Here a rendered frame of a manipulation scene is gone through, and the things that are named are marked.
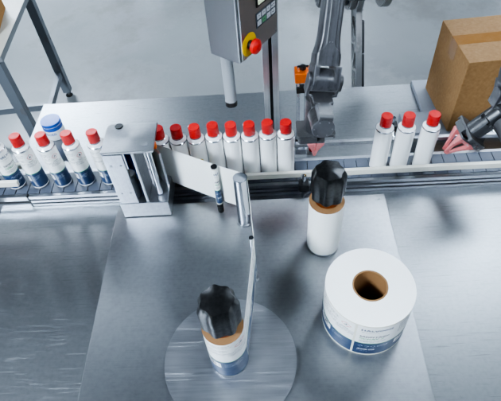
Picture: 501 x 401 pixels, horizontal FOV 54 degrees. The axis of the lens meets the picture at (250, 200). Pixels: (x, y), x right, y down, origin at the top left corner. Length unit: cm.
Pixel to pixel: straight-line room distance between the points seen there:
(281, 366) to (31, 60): 330
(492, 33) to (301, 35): 221
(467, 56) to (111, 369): 131
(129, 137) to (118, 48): 262
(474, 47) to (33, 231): 146
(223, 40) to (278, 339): 73
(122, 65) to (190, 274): 257
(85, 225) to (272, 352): 72
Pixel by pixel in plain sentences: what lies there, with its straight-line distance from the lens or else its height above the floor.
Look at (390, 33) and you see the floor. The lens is 388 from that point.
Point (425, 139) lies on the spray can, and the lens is 150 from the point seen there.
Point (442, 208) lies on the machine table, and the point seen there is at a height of 83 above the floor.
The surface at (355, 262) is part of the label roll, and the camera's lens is 117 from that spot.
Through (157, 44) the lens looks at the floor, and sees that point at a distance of 386.
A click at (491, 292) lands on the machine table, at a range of 145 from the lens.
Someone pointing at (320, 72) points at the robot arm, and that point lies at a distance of 122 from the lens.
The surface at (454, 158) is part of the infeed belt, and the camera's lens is 165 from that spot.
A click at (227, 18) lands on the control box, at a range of 122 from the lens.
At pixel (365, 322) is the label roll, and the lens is 110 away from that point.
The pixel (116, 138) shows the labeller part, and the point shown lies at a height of 114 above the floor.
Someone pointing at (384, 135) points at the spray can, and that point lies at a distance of 145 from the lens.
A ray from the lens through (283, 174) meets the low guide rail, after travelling 148.
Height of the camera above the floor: 200
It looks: 50 degrees down
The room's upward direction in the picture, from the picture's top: 5 degrees counter-clockwise
